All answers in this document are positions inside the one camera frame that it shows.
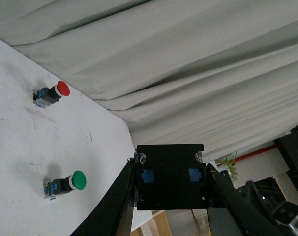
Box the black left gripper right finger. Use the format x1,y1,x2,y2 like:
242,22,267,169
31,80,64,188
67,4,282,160
207,163,291,236

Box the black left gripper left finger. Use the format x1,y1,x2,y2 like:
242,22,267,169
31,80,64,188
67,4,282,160
72,159,135,236

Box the yellow push button switch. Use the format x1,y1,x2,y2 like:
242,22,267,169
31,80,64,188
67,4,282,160
135,144,209,210

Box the green potted plant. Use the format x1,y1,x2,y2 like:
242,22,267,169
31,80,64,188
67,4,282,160
215,152,238,183

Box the white curtain backdrop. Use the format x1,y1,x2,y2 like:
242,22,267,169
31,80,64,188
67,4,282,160
0,0,298,160

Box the green push button switch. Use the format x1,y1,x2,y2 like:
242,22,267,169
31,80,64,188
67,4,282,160
44,170,87,199

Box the red push button switch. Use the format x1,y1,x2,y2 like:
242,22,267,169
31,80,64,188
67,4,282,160
33,81,70,108

